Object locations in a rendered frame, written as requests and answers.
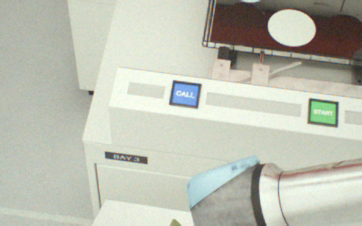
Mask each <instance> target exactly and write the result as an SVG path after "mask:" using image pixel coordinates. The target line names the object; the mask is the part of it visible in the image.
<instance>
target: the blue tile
mask: <svg viewBox="0 0 362 226"><path fill-rule="evenodd" d="M198 91H199V87H198V86H190V85H184V84H180V83H175V86H174V96H173V99H172V102H174V103H179V104H191V105H195V106H196V103H197V95H198Z"/></svg>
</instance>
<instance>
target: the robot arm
mask: <svg viewBox="0 0 362 226"><path fill-rule="evenodd" d="M260 163H261V161H260V159H259V158H258V157H257V156H256V155H252V156H249V157H246V158H242V159H239V160H235V161H234V162H230V163H227V164H224V165H223V166H219V167H216V168H213V169H210V170H208V171H205V172H202V173H199V174H197V175H195V176H194V177H192V178H191V179H189V181H188V183H187V194H188V200H189V207H188V208H189V210H191V213H192V221H193V224H194V226H334V225H339V224H352V223H356V222H362V158H359V159H349V160H345V161H341V162H331V163H328V164H320V165H316V166H307V167H302V168H299V169H289V170H283V169H281V168H280V167H279V166H277V165H276V164H275V163H263V164H260Z"/></svg>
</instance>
